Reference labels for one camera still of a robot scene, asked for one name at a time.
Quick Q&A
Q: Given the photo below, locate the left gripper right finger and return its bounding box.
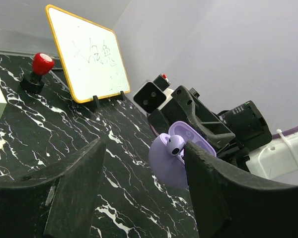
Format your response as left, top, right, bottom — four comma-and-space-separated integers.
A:
184, 142, 298, 238

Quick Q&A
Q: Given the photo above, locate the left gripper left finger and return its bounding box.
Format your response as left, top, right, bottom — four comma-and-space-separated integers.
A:
0, 139, 106, 238

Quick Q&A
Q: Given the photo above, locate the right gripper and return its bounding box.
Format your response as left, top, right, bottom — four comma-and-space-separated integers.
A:
148, 85, 235, 159

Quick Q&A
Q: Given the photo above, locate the purple earbud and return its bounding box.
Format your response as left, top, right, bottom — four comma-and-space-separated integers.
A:
166, 135, 185, 156

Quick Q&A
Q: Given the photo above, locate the purple earbud case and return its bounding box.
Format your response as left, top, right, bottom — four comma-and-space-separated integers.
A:
148, 121, 217, 189

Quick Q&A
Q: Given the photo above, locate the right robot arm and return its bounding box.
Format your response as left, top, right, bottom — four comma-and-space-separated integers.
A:
148, 86, 298, 179

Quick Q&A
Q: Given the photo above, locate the white whiteboard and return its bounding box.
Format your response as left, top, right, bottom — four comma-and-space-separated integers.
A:
45, 4, 131, 104

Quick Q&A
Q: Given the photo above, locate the red black button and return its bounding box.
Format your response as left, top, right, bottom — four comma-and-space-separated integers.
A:
20, 53, 55, 94

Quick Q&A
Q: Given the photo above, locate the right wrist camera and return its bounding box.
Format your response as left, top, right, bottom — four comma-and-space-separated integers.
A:
133, 74, 173, 114

